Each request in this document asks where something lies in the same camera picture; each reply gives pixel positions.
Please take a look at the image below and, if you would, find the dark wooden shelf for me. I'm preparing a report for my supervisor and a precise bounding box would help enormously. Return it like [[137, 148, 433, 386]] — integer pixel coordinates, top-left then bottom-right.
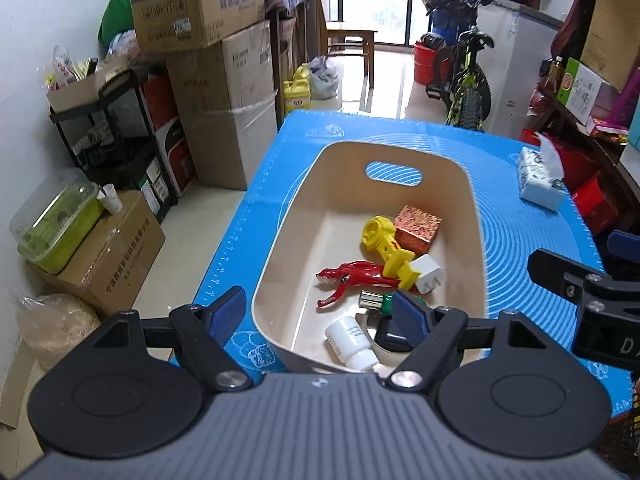
[[535, 85, 640, 241]]

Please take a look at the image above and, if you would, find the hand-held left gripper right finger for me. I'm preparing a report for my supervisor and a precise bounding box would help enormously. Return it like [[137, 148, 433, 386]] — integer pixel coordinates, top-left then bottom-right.
[[387, 290, 547, 394]]

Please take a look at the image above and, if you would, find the white plastic bottle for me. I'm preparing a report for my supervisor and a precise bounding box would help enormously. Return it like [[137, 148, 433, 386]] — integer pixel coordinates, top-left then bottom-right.
[[324, 316, 378, 372]]

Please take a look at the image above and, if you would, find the green white flat box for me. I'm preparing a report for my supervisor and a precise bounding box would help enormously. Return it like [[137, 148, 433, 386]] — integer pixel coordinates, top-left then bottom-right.
[[557, 57, 608, 126]]

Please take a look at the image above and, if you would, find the white charger plug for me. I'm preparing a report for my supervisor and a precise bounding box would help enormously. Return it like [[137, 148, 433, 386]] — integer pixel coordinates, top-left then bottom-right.
[[409, 254, 447, 294]]

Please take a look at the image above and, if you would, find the beige plastic bin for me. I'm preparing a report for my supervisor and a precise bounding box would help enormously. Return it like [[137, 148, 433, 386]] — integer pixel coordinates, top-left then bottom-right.
[[251, 141, 488, 375]]

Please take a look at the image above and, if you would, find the brown speckled cube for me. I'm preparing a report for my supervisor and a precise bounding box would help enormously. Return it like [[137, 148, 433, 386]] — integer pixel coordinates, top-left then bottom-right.
[[393, 204, 443, 256]]

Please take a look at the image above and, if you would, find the green white small carton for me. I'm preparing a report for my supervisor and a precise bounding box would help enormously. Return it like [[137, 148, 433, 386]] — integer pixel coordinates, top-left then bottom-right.
[[141, 167, 168, 211]]

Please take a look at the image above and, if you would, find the yellow plastic jug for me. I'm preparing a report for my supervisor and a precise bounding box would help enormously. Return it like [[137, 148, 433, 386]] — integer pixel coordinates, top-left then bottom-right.
[[283, 64, 313, 116]]

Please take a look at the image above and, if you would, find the green object with silver cap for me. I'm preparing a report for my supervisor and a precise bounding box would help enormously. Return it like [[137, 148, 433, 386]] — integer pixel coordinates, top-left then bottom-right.
[[359, 289, 401, 317]]

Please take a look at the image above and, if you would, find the green container with clear lid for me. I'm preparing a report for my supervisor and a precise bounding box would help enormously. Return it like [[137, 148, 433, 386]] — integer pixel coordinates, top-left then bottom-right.
[[9, 182, 103, 276]]

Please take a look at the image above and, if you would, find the plain tall cardboard box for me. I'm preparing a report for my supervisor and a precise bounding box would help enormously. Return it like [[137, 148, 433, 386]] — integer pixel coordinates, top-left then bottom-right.
[[166, 20, 278, 113]]

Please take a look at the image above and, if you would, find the dark round object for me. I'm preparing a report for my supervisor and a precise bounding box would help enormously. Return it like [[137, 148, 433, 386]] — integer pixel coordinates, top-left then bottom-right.
[[365, 310, 416, 356]]

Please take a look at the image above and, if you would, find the clear bag of grain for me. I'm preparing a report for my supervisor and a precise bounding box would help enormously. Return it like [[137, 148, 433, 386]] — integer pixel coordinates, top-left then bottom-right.
[[20, 294, 103, 371]]

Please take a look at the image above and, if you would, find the brown printed cardboard box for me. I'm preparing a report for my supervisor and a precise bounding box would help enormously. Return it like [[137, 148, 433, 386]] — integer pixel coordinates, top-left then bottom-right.
[[27, 190, 167, 318]]

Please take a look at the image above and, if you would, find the white tissue pack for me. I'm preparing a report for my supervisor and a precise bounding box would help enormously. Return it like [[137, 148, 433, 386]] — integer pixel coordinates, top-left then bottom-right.
[[516, 131, 566, 212]]

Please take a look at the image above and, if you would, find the white chest freezer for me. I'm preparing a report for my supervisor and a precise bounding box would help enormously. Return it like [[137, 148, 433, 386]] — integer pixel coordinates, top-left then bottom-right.
[[477, 0, 566, 140]]

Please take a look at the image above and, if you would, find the green black bicycle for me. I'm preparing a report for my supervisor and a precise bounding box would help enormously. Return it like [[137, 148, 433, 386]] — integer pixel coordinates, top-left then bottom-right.
[[425, 25, 493, 131]]

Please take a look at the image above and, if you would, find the white black appliance carton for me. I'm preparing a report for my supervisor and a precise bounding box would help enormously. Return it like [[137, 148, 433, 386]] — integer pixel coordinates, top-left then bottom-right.
[[154, 116, 198, 198]]

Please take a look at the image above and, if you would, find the brown paper bag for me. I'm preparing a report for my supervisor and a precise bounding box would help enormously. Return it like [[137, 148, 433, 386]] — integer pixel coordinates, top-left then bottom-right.
[[580, 0, 640, 93]]

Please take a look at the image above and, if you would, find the flat cardboard sheet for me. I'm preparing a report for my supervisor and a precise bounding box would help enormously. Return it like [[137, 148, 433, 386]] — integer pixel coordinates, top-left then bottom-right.
[[0, 350, 46, 431]]

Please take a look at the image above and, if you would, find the taped printed cardboard box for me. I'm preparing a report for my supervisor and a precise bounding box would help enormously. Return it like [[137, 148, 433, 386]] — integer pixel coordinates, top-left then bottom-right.
[[123, 0, 267, 53]]

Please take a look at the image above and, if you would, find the red bucket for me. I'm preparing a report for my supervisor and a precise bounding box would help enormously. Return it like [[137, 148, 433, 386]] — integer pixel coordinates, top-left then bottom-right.
[[412, 40, 448, 86]]

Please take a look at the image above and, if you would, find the dark wooden cabinet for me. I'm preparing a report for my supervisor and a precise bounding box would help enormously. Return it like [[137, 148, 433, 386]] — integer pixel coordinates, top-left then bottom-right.
[[265, 0, 326, 126]]

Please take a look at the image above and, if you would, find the blue silicone mat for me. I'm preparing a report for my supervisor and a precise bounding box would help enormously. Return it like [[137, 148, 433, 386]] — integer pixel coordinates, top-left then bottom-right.
[[167, 110, 633, 418]]

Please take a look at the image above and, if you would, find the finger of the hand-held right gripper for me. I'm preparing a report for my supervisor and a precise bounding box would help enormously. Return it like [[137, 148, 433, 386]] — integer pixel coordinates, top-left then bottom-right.
[[606, 230, 640, 281], [527, 247, 618, 313]]

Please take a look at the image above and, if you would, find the white paper cup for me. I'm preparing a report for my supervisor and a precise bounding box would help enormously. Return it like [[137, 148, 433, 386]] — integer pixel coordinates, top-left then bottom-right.
[[97, 183, 123, 214]]

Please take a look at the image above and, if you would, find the black shelf rack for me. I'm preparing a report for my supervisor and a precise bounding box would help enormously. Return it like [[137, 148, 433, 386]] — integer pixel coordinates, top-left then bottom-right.
[[49, 67, 181, 223]]

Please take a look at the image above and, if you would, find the red toy figure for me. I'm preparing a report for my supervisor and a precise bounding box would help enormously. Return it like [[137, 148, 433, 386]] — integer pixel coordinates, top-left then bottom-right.
[[315, 260, 396, 309]]

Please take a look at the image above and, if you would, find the green bag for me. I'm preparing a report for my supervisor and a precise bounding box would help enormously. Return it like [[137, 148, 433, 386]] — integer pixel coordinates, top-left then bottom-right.
[[97, 0, 136, 46]]

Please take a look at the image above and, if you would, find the red carton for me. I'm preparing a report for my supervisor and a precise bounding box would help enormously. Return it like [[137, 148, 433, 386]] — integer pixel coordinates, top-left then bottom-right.
[[140, 72, 182, 131]]

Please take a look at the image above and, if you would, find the blue barrel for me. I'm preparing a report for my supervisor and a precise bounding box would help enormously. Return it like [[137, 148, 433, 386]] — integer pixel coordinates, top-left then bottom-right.
[[432, 10, 476, 46]]

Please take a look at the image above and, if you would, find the grey plastic bag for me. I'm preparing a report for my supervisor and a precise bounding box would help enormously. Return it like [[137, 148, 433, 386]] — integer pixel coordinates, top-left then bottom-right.
[[307, 56, 343, 101]]

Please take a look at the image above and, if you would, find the open cardboard box of goods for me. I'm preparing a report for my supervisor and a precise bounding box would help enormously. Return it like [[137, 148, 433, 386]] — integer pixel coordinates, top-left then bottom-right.
[[46, 55, 131, 113]]

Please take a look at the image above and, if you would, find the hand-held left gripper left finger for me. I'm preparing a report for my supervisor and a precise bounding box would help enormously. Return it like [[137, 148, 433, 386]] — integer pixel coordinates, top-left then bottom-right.
[[92, 285, 253, 394]]

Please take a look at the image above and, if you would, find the wooden chair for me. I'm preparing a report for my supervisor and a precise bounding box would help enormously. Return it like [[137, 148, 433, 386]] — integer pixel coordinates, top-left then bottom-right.
[[325, 27, 378, 78]]

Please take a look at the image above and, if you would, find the yellow plastic toy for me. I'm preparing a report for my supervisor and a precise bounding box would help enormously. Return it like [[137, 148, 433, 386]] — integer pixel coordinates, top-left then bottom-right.
[[361, 216, 417, 292]]

